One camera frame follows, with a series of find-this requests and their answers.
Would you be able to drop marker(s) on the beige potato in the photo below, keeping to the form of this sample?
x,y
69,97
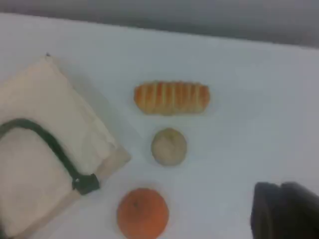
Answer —
x,y
169,147

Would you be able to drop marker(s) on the orange tangerine with stem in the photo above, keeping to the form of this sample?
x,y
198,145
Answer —
x,y
143,214

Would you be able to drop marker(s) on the ridged golden bread roll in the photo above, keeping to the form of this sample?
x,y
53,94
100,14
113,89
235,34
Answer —
x,y
172,98

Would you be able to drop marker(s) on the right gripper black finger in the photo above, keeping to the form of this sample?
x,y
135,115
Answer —
x,y
268,214
304,214

